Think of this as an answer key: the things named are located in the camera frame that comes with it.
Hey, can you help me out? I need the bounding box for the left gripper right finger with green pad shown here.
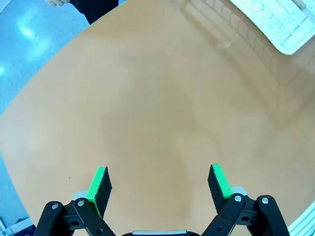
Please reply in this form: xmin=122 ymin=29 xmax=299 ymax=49
xmin=201 ymin=163 xmax=291 ymax=236

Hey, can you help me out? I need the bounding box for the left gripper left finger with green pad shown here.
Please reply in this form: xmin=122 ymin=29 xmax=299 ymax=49
xmin=33 ymin=166 xmax=116 ymax=236

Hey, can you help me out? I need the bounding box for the white wire dish rack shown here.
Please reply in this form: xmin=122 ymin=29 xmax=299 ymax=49
xmin=230 ymin=0 xmax=315 ymax=55

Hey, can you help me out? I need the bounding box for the white slatted object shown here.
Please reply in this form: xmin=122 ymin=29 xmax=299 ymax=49
xmin=287 ymin=203 xmax=315 ymax=236

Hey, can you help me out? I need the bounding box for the person in yellow pineapple shirt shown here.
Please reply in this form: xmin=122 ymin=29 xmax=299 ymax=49
xmin=70 ymin=0 xmax=120 ymax=25

